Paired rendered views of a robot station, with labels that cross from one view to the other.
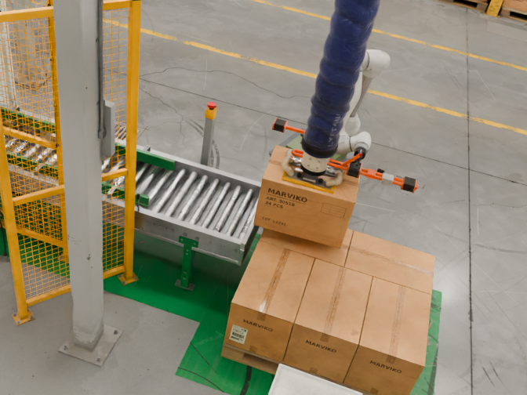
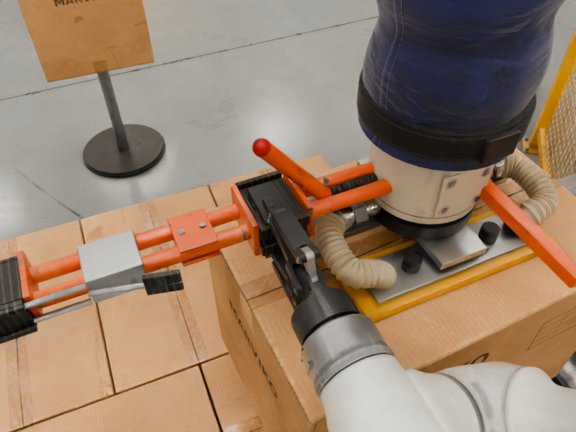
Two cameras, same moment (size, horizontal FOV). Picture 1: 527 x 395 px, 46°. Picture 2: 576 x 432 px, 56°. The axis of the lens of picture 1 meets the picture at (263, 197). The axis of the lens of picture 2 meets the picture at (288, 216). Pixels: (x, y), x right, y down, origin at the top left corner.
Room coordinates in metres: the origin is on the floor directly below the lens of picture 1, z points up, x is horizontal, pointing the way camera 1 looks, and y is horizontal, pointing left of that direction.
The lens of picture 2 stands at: (3.63, -0.77, 1.72)
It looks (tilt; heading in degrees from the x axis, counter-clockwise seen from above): 46 degrees down; 148
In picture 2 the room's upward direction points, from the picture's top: straight up
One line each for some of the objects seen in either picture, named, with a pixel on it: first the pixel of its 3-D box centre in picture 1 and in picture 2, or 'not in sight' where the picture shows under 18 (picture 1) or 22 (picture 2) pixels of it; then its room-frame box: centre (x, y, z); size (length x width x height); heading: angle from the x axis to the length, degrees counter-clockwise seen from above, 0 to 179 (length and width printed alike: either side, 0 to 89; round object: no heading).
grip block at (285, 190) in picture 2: (354, 168); (272, 212); (3.19, -0.52, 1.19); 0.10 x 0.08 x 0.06; 173
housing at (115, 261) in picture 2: (387, 179); (113, 266); (3.16, -0.74, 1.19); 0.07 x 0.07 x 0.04; 83
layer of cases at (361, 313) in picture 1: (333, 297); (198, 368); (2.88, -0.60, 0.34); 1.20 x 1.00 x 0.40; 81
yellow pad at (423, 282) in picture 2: not in sight; (449, 252); (3.31, -0.29, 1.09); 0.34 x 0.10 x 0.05; 83
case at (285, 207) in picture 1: (307, 196); (398, 303); (3.24, -0.29, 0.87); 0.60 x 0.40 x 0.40; 85
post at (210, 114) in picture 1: (205, 162); not in sight; (3.86, 0.50, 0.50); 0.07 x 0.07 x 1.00; 81
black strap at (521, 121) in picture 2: (319, 143); (444, 97); (3.22, -0.28, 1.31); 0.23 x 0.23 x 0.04
